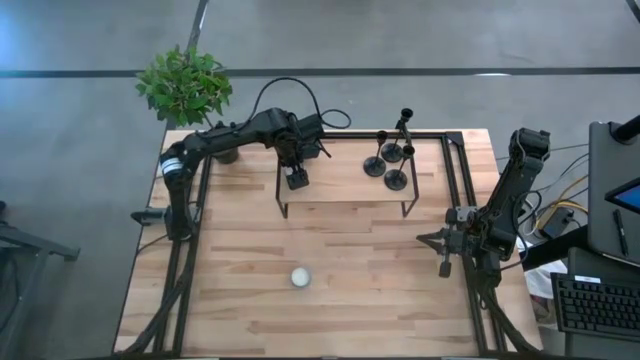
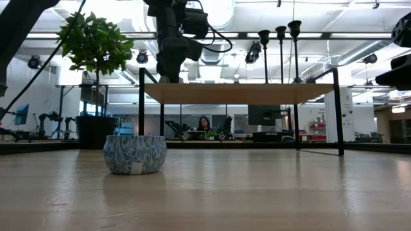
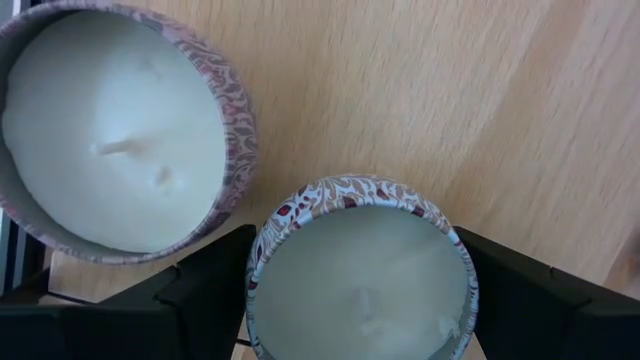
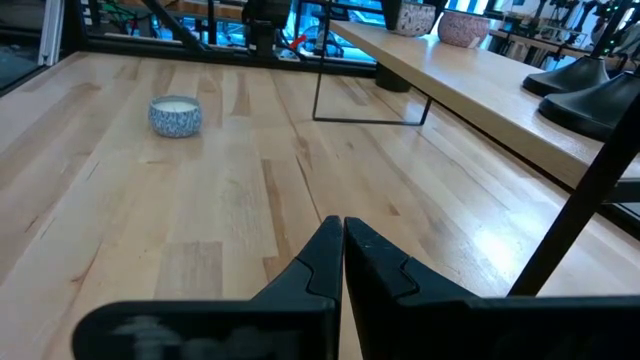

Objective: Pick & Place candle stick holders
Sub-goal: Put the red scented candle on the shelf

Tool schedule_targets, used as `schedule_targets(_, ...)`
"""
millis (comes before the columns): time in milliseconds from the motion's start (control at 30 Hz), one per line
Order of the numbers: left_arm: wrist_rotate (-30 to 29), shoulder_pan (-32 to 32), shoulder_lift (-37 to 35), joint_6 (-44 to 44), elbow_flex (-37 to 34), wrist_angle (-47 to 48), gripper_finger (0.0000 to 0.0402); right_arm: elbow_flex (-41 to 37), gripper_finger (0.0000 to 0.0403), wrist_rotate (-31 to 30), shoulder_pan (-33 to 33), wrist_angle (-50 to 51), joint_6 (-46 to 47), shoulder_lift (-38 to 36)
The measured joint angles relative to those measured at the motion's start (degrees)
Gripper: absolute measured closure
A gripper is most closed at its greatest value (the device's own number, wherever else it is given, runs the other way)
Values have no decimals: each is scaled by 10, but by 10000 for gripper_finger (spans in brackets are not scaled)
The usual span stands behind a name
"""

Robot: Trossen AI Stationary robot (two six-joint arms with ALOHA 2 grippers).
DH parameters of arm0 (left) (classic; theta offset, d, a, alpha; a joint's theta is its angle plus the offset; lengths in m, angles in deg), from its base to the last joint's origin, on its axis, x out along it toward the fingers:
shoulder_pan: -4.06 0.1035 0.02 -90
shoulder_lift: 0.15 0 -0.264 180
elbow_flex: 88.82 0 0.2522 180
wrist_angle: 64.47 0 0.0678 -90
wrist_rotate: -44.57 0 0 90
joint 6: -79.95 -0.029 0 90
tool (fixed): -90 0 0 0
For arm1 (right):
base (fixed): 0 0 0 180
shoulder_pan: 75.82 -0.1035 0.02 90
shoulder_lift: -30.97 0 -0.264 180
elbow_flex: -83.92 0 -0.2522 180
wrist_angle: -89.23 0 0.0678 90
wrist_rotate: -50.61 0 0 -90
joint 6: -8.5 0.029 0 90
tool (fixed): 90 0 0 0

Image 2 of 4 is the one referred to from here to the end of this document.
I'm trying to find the black metal candlestick holder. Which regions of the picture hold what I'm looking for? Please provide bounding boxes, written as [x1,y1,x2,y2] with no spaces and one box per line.
[274,25,288,84]
[286,19,305,85]
[257,29,272,84]

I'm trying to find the dark laptop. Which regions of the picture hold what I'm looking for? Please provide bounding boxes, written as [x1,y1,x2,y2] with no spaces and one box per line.
[186,130,208,141]

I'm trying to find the black ceiling spotlight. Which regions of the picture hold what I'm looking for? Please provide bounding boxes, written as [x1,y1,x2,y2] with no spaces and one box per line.
[136,50,150,65]
[244,40,262,65]
[26,55,42,70]
[363,53,379,65]

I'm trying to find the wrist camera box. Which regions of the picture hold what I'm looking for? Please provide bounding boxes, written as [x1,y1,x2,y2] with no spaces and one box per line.
[390,12,411,49]
[182,7,210,40]

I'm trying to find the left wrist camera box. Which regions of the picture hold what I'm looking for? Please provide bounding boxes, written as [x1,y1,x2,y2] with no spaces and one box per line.
[182,7,210,40]

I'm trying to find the white round column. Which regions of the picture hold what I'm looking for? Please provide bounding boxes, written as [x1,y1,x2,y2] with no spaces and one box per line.
[324,87,356,144]

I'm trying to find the person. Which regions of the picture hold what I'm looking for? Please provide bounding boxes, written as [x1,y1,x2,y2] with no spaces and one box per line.
[196,115,213,132]

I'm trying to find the black background rig frame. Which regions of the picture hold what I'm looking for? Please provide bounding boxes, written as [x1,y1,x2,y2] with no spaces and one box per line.
[55,83,110,139]

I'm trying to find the wooden shelf black metal frame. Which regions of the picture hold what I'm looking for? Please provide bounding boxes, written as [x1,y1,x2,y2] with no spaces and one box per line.
[138,67,345,157]

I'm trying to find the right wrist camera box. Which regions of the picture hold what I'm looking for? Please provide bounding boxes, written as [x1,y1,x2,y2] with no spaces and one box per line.
[390,12,411,49]

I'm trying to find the green plant in black pot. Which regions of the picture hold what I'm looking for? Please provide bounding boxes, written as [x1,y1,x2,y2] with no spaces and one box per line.
[56,11,135,150]

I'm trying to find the red storage shelf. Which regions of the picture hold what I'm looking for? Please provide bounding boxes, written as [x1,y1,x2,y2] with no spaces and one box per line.
[308,121,326,141]

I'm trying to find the blue storage crates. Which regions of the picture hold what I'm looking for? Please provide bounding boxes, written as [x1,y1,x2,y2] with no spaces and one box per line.
[114,119,135,136]

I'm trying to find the blue patterned ceramic bowl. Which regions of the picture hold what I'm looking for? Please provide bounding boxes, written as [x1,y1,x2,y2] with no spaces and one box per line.
[102,135,168,176]

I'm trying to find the blue lit monitor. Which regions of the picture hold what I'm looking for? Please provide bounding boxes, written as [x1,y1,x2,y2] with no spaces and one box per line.
[13,103,30,126]

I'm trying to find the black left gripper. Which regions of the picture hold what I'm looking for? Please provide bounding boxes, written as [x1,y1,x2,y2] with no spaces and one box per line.
[143,0,203,83]

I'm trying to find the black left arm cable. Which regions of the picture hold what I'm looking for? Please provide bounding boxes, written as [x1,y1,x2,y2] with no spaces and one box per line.
[0,0,87,121]

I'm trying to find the black left camera cable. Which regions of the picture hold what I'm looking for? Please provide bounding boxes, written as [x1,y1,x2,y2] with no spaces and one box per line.
[192,0,234,54]

